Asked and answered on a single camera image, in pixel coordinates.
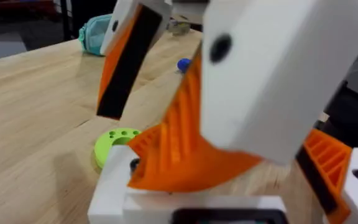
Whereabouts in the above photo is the green disc with holes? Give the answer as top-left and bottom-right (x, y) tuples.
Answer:
(93, 127), (142, 170)

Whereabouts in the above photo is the teal soft zip bag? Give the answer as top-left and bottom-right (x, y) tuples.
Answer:
(78, 14), (113, 57)

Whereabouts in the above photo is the blue electric screwdriver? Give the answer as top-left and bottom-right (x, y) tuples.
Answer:
(177, 58), (193, 74)

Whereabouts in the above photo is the black metal post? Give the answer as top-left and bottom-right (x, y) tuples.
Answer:
(59, 0), (73, 41)

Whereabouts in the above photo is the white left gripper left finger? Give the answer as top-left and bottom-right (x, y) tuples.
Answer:
(87, 145), (140, 224)

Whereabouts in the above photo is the finger of the white orange right gripper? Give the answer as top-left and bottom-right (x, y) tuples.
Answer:
(96, 0), (173, 121)
(127, 0), (358, 193)

